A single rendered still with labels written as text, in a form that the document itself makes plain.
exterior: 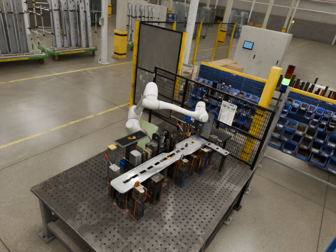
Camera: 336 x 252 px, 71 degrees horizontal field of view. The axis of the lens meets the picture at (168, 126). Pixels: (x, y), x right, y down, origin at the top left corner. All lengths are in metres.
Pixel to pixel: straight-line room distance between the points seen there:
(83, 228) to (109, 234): 0.23
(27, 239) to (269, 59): 8.21
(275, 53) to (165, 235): 7.65
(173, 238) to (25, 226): 1.81
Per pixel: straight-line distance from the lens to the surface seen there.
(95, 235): 2.26
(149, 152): 2.50
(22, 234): 3.31
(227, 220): 3.51
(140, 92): 5.59
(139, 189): 2.10
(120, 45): 10.14
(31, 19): 14.69
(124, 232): 2.27
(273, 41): 9.02
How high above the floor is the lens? 2.52
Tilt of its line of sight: 28 degrees down
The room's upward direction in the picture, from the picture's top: 9 degrees clockwise
